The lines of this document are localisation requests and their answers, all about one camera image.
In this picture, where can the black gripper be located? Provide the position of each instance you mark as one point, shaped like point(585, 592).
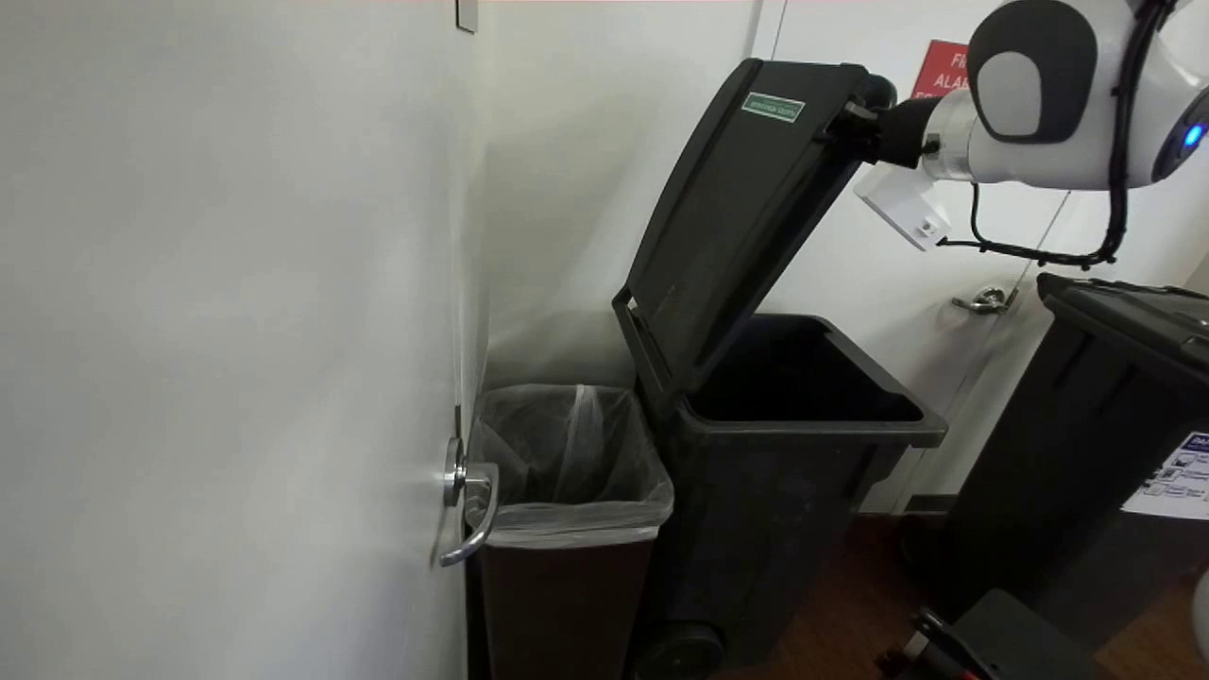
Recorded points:
point(906, 132)

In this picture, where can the black bin with paper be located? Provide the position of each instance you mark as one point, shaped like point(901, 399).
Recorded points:
point(1072, 417)

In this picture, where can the black wheeled bin body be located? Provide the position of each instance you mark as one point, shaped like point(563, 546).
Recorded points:
point(769, 529)

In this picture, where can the clear plastic bin liner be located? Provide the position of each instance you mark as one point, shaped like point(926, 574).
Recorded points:
point(567, 455)

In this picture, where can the green rectangular lid label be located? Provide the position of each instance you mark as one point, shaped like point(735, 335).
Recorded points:
point(771, 107)

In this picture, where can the red fire alarm sign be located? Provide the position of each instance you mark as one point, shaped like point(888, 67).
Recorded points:
point(940, 70)

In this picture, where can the white printed paper sheet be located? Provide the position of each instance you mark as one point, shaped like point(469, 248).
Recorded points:
point(1178, 484)

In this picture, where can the small brown trash can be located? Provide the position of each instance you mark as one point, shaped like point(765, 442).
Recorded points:
point(554, 616)

